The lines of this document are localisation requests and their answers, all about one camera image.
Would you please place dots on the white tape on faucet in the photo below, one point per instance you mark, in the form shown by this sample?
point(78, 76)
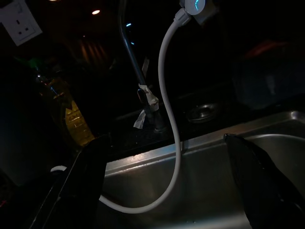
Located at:
point(152, 99)

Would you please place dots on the stainless steel sink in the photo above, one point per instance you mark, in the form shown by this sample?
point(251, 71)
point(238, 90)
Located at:
point(202, 179)

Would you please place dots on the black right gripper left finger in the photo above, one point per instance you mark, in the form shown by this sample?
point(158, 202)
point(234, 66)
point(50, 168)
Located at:
point(81, 186)

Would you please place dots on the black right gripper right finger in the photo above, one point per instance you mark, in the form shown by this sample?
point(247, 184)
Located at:
point(267, 190)

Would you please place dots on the yellow cooking oil bottle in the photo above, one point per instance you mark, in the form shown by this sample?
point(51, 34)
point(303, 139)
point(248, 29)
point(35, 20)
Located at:
point(76, 119)

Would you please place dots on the white wall socket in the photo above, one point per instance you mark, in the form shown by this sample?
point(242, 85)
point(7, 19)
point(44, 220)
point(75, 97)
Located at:
point(21, 26)

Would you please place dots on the round metal countertop hole cover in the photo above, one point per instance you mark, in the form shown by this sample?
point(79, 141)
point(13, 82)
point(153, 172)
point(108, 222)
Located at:
point(202, 112)

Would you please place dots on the chrome kitchen faucet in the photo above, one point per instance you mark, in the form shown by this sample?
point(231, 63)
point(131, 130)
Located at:
point(133, 57)

